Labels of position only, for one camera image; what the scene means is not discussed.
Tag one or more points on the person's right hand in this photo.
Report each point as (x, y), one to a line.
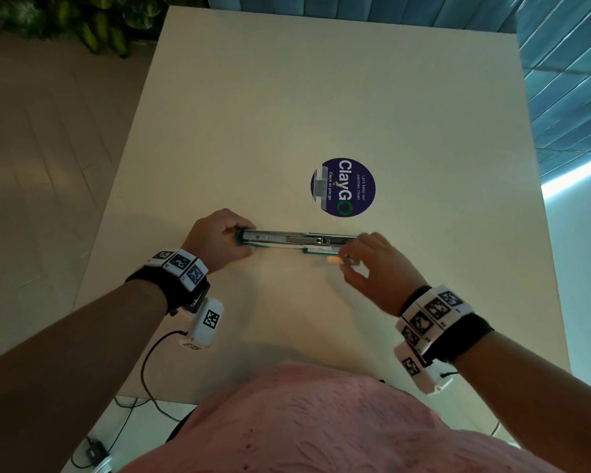
(390, 278)

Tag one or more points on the person's left hand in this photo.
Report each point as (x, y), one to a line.
(211, 241)

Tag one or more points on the person's left thumb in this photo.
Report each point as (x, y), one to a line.
(244, 250)

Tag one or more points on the person's right thumb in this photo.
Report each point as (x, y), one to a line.
(353, 277)

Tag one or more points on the long teal and silver stapler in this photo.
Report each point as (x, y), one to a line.
(285, 238)

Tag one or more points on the person's left forearm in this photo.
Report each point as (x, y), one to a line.
(64, 374)

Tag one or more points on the person's right forearm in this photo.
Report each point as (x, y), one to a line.
(537, 403)

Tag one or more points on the round purple sticker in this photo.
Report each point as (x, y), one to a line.
(343, 188)

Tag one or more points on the pink knitted shirt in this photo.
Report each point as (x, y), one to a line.
(325, 423)

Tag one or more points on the white light strip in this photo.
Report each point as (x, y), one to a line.
(576, 174)

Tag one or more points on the black power adapter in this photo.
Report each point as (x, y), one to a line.
(97, 450)

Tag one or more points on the green leafy plant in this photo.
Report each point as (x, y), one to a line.
(93, 17)

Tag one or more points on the left wrist camera with markers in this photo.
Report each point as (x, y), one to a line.
(187, 285)

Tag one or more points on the wrist camera with markers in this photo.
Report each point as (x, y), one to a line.
(187, 285)
(436, 325)

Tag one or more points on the right wrist camera with markers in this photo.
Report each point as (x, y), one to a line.
(436, 325)

